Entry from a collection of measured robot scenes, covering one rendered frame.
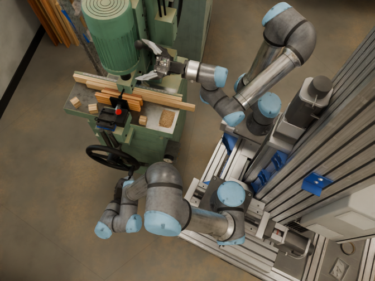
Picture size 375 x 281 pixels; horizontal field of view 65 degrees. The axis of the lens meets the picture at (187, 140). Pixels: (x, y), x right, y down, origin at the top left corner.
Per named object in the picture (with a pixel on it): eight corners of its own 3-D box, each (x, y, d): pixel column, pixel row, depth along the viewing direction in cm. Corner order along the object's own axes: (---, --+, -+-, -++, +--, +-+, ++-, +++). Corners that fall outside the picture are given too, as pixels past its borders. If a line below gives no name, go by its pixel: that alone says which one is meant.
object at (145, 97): (87, 87, 160) (85, 83, 157) (89, 84, 161) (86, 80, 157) (193, 111, 156) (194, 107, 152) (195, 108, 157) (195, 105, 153)
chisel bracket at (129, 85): (119, 93, 149) (115, 83, 142) (128, 71, 155) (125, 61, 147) (133, 96, 149) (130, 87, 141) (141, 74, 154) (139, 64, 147)
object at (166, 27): (156, 43, 142) (153, 19, 128) (161, 30, 146) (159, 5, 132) (173, 47, 141) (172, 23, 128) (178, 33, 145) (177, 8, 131)
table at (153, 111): (58, 129, 156) (54, 123, 151) (81, 82, 169) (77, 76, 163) (168, 155, 152) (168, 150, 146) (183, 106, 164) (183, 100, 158)
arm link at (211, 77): (222, 93, 113) (225, 80, 105) (195, 87, 114) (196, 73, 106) (226, 77, 116) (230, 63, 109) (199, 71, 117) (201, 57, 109)
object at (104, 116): (96, 127, 144) (94, 122, 139) (104, 108, 148) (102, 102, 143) (122, 133, 143) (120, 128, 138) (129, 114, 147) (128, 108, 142)
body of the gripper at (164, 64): (155, 51, 107) (187, 58, 106) (160, 53, 115) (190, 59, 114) (151, 72, 109) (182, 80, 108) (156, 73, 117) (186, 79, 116)
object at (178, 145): (163, 162, 182) (162, 157, 175) (168, 144, 187) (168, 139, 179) (176, 165, 181) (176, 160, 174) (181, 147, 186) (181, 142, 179)
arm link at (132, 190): (158, 146, 94) (116, 182, 134) (155, 180, 90) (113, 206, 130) (190, 154, 99) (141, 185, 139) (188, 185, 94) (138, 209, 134)
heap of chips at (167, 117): (157, 125, 152) (157, 124, 150) (163, 109, 156) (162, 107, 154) (171, 129, 151) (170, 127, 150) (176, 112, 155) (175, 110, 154)
